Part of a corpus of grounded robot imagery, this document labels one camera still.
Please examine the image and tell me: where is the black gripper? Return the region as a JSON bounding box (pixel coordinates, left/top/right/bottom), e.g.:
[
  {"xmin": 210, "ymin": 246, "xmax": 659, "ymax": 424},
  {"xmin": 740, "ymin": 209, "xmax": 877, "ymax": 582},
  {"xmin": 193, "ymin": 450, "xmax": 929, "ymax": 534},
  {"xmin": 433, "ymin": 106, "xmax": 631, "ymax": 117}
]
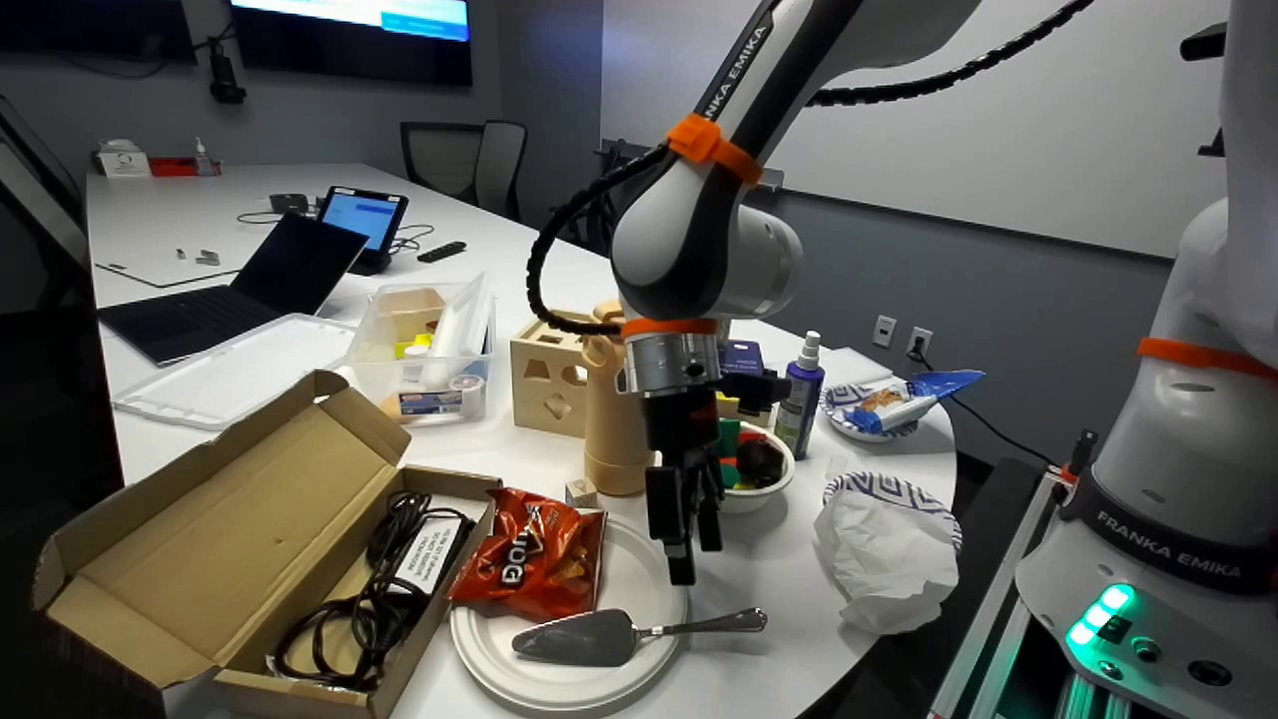
[{"xmin": 644, "ymin": 362, "xmax": 792, "ymax": 586}]

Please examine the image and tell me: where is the white bowl with blocks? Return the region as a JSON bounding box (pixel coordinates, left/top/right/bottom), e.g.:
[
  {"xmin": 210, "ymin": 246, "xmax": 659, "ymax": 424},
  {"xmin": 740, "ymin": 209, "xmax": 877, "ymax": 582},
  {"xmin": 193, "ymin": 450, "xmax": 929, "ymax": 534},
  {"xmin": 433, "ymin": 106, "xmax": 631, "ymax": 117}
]
[{"xmin": 719, "ymin": 424, "xmax": 795, "ymax": 515}]

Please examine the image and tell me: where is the plain white paper plate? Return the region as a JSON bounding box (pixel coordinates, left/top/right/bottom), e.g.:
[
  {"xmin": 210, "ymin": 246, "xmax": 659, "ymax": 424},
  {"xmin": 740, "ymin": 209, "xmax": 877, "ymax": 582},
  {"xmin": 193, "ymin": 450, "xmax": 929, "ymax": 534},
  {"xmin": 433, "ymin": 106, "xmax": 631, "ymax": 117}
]
[{"xmin": 453, "ymin": 518, "xmax": 688, "ymax": 715}]

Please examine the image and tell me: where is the blue spray bottle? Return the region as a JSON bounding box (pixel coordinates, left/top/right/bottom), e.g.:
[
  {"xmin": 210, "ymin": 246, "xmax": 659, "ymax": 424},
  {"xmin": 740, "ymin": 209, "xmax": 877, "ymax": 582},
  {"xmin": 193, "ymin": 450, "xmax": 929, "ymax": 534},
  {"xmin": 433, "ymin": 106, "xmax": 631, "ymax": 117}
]
[{"xmin": 775, "ymin": 333, "xmax": 828, "ymax": 459}]

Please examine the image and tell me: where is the red Doritos bag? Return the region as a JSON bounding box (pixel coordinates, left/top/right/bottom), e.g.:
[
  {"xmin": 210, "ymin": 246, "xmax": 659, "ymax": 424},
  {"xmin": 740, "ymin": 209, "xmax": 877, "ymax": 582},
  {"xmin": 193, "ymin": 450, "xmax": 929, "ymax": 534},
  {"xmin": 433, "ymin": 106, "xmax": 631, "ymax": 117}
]
[{"xmin": 446, "ymin": 488, "xmax": 602, "ymax": 617}]

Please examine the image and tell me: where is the metal cake server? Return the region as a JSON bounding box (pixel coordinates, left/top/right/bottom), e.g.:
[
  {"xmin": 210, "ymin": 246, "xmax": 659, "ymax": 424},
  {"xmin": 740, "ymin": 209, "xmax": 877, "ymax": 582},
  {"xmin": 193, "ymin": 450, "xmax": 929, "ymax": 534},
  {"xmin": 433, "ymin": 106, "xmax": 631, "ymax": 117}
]
[{"xmin": 511, "ymin": 608, "xmax": 766, "ymax": 667}]

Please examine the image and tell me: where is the wooden shape sorter box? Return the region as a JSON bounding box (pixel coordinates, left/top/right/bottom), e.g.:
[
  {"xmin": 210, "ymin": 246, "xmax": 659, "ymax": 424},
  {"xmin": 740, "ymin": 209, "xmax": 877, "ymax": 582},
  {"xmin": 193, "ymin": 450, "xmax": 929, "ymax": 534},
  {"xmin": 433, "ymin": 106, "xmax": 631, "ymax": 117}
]
[{"xmin": 511, "ymin": 323, "xmax": 589, "ymax": 435}]

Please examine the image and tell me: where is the white tissue paper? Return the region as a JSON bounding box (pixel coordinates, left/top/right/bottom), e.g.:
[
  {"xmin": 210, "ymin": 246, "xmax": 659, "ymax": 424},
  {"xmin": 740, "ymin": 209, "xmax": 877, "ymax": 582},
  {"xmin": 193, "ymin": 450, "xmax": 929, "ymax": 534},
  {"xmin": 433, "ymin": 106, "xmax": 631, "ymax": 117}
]
[{"xmin": 814, "ymin": 488, "xmax": 961, "ymax": 633}]

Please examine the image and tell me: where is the blue snack bag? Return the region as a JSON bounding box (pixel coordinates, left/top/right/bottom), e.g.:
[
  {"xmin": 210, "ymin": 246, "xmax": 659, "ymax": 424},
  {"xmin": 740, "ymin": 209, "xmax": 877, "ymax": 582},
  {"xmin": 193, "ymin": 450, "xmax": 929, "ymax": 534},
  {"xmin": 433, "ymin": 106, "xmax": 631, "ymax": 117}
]
[{"xmin": 849, "ymin": 366, "xmax": 984, "ymax": 435}]

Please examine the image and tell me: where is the clear plastic container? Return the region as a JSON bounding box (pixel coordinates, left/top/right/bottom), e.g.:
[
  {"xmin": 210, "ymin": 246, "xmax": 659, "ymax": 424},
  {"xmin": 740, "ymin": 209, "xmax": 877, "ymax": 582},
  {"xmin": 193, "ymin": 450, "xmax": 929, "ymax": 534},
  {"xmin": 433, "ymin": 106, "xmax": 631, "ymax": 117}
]
[{"xmin": 348, "ymin": 275, "xmax": 495, "ymax": 424}]

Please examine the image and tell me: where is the black marker pen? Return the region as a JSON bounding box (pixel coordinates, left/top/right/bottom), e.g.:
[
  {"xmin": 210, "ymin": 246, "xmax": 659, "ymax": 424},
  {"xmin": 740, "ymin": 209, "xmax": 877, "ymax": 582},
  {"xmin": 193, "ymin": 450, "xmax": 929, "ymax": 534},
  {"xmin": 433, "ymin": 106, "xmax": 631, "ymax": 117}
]
[{"xmin": 417, "ymin": 241, "xmax": 469, "ymax": 262}]

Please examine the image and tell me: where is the grey office chair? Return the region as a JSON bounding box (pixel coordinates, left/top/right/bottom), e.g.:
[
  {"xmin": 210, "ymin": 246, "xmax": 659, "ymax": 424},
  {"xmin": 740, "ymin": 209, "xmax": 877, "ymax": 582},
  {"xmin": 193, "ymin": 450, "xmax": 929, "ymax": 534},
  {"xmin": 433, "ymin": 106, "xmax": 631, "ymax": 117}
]
[{"xmin": 475, "ymin": 119, "xmax": 527, "ymax": 215}]

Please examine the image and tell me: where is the open cardboard box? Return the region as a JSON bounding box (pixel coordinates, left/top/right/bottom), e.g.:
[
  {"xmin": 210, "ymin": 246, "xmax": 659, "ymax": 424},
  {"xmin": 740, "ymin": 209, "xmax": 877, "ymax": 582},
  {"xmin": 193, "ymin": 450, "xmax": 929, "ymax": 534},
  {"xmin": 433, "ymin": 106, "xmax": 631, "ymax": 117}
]
[{"xmin": 31, "ymin": 370, "xmax": 495, "ymax": 719}]

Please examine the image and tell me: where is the black tablet on stand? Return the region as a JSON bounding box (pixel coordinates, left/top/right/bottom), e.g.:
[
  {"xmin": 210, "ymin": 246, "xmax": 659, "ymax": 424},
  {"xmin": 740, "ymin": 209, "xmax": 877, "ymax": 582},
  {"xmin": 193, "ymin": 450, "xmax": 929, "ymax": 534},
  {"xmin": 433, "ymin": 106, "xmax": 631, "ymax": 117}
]
[{"xmin": 320, "ymin": 182, "xmax": 406, "ymax": 275}]

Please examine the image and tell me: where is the black laptop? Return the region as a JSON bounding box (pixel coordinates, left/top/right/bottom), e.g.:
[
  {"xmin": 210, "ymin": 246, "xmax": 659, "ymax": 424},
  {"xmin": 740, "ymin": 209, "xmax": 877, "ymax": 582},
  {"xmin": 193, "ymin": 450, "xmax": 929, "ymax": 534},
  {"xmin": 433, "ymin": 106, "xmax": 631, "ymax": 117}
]
[{"xmin": 99, "ymin": 215, "xmax": 365, "ymax": 362}]

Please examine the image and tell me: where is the white foam sheet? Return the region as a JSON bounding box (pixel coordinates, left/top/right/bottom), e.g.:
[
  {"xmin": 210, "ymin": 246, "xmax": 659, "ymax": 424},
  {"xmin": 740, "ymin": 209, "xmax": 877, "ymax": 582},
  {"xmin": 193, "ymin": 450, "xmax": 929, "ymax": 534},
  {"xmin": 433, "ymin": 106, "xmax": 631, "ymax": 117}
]
[{"xmin": 115, "ymin": 314, "xmax": 352, "ymax": 431}]

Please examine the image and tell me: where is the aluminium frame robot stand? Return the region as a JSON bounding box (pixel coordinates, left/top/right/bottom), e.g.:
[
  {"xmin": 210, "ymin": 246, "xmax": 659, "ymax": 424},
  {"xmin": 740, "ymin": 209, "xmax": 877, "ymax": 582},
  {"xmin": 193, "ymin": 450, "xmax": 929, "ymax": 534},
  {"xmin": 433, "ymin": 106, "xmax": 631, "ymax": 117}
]
[{"xmin": 925, "ymin": 459, "xmax": 1106, "ymax": 719}]

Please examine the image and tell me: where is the black power adapter cable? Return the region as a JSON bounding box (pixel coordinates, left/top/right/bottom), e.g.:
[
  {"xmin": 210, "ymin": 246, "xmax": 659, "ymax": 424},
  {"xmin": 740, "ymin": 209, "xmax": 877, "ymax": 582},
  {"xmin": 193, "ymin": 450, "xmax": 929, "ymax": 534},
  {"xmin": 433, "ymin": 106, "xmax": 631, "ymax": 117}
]
[{"xmin": 272, "ymin": 490, "xmax": 471, "ymax": 693}]

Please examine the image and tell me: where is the wall television screen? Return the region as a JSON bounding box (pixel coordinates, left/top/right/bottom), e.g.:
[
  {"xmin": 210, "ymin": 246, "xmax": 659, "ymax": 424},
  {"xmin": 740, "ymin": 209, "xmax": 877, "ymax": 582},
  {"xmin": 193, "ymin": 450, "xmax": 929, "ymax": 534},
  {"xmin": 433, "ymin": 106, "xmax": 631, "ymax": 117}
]
[{"xmin": 228, "ymin": 0, "xmax": 471, "ymax": 88}]

